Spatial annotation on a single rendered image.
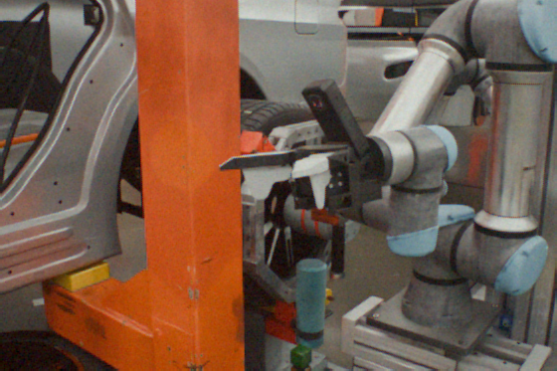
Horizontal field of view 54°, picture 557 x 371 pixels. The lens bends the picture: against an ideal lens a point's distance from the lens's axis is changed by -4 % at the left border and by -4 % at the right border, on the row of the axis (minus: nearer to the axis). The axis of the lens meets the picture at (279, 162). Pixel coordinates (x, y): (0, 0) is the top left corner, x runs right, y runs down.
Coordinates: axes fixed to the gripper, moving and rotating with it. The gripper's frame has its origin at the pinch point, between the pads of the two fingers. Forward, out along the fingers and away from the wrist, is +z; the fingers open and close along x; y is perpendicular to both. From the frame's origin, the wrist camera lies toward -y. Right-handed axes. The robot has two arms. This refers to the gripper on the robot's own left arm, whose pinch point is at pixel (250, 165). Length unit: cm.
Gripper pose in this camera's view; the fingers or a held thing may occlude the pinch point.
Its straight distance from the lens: 66.6
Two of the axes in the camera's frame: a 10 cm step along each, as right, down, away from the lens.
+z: -8.0, 1.3, -5.9
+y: 0.8, 9.9, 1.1
